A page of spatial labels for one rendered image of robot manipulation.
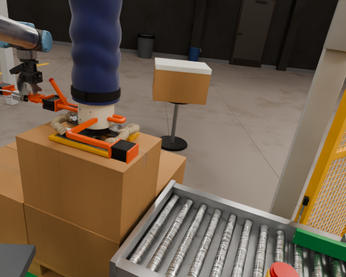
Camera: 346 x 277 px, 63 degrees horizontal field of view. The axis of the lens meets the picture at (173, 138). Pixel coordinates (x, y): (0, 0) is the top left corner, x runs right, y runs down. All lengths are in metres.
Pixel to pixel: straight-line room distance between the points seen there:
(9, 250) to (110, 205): 0.42
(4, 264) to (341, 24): 1.98
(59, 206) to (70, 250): 0.27
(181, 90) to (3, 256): 2.42
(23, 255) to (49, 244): 0.63
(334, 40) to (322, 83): 0.26
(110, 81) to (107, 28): 0.22
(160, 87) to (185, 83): 0.28
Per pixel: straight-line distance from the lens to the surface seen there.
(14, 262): 1.17
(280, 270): 0.81
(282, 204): 2.41
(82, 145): 1.35
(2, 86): 1.78
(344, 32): 1.99
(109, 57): 1.26
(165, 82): 3.10
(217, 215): 1.68
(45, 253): 1.88
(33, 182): 1.61
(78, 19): 1.25
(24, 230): 1.88
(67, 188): 1.45
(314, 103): 2.09
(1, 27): 1.17
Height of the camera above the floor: 1.59
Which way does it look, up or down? 25 degrees down
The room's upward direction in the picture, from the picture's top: 7 degrees clockwise
